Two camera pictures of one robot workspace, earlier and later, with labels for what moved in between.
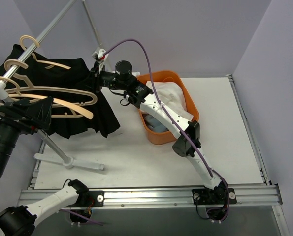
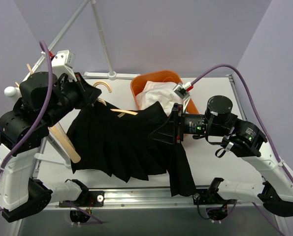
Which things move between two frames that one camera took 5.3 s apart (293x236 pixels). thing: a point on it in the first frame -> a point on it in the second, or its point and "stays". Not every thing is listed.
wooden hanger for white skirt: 27,88 -> 30,71
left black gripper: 24,120 -> 83,89
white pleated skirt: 171,94 stays
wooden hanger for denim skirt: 83,112 -> 59,133
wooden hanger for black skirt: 48,65 -> 122,111
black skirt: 79,103 -> 120,144
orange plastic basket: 167,137 stays
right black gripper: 96,78 -> 175,123
